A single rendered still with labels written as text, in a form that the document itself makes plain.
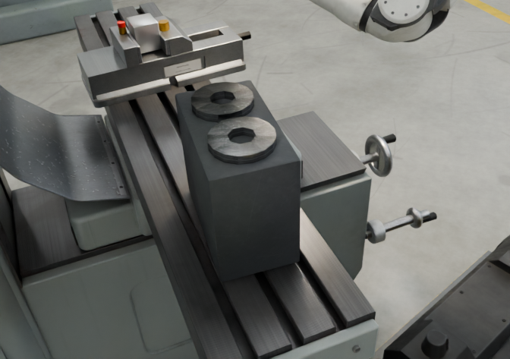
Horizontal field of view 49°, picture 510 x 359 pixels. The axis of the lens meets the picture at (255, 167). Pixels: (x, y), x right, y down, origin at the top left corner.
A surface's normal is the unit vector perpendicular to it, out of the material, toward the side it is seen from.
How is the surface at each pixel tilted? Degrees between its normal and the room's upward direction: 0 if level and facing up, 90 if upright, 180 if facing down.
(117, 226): 90
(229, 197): 90
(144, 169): 0
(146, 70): 90
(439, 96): 0
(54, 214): 0
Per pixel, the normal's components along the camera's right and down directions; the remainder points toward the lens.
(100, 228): 0.38, 0.56
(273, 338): -0.04, -0.79
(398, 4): -0.34, -0.04
